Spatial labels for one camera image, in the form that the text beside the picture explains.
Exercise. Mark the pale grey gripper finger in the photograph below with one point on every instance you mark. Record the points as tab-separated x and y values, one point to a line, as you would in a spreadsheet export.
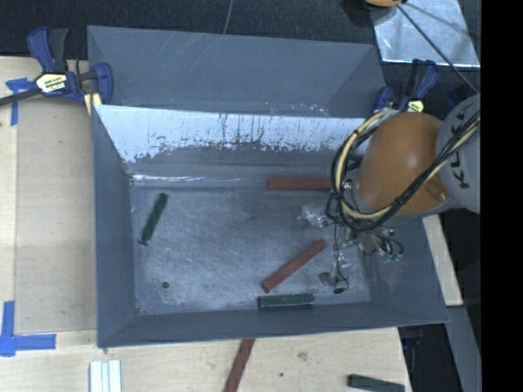
325	278
345	265

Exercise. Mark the red-brown flat block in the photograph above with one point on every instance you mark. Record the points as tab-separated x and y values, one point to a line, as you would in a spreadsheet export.
239	366
294	266
298	184

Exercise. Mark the dark green flat block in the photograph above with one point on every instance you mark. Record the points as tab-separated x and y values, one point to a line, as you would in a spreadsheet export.
153	218
374	383
286	301

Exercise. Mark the clear glass thing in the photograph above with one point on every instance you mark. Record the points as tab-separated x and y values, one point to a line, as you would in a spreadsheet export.
311	215

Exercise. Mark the grey metal bin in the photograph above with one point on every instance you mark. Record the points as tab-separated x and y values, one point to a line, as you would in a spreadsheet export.
229	235

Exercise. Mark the pale wood board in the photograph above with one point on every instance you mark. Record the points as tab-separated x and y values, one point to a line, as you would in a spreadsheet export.
53	219

